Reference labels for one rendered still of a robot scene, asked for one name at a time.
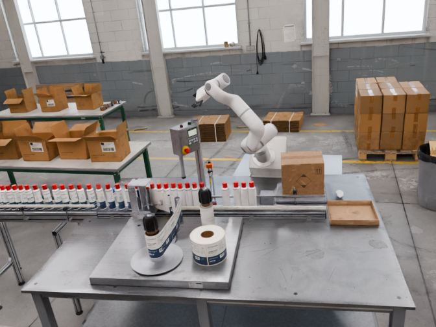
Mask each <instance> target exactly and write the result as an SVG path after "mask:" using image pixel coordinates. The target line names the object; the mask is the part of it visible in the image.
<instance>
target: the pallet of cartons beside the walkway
mask: <svg viewBox="0 0 436 327"><path fill-rule="evenodd" d="M429 103H430V93H429V92H428V91H427V90H426V89H425V88H424V86H423V85H422V84H421V83H420V82H419V81H412V82H411V81H410V82H399V83H397V80H396V78H395V77H376V80H375V78H360V79H356V94H355V105H354V134H355V139H356V145H357V152H358V156H359V161H367V154H383V158H384V160H385V161H396V154H412V155H413V158H414V160H415V161H418V156H417V154H418V148H419V146H421V145H422V144H424V142H425V137H426V129H427V122H428V110H429Z"/></svg>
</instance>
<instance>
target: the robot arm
mask: <svg viewBox="0 0 436 327"><path fill-rule="evenodd" d="M229 84H230V79H229V77H228V75H227V74H225V73H221V74H220V75H219V76H218V77H216V78H214V79H211V80H208V81H207V82H206V83H205V86H201V87H200V88H199V89H198V90H197V92H196V93H194V94H193V96H194V97H195V98H196V101H197V102H196V103H194V104H192V105H191V106H192V107H194V108H196V107H197V106H201V104H202V103H203V102H205V101H206V100H207V99H209V98H210V97H211V96H212V97H213V98H214V99H215V100H216V101H217V102H219V103H221V104H225V105H227V106H229V107H231V109H233V111H234V112H235V113H236V114H237V116H238V117H239V118H240V119H241V120H242V121H243V122H244V124H246V126H248V128H249V129H250V132H249V134H248V136H247V137H246V138H245V139H244V140H243V141H242V142H241V149H242V150H243V151H244V152H245V153H247V154H252V159H253V162H254V163H255V164H256V165H257V166H259V167H267V166H269V165H271V164H272V163H273V162H274V158H275V154H274V151H273V150H272V149H271V148H270V147H268V146H267V145H266V144H267V143H268V142H270V141H271V140H272V139H273V138H274V137H275V136H276V135H277V132H278V131H277V128H276V127H275V126H274V125H273V124H271V123H267V124H266V125H263V123H262V121H261V119H260V118H259V117H258V116H257V115H256V114H255V113H254V112H253V111H252V110H251V109H250V108H249V106H248V105H247V104H246V103H245V102H244V101H243V100H242V99H241V98H240V97H239V96H238V95H233V94H229V93H226V92H224V91H223V90H222V89H223V88H225V87H227V86H228V85H229ZM198 102H199V104H197V103H198Z"/></svg>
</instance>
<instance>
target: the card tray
mask: <svg viewBox="0 0 436 327"><path fill-rule="evenodd" d="M327 207H328V215H329V219H330V225H379V224H380V220H379V217H378V214H377V212H376V209H375V207H374V204H373V201H372V200H327Z"/></svg>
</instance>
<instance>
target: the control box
mask: <svg viewBox="0 0 436 327"><path fill-rule="evenodd" d="M181 125H183V128H180V125H178V126H175V127H172V128H170V134H171V142H172V147H173V154H175V155H178V156H185V155H187V154H189V153H191V152H194V151H197V150H199V149H200V146H199V141H198V142H196V143H193V144H191V145H189V142H188V140H189V139H191V138H194V137H197V136H198V139H199V135H198V130H197V135H194V136H192V137H190V138H189V137H188V129H191V128H193V127H197V125H196V124H194V123H193V124H191V125H188V122H186V123H183V124H181ZM186 148H189V149H190V152H189V153H185V151H184V150H185V149H186Z"/></svg>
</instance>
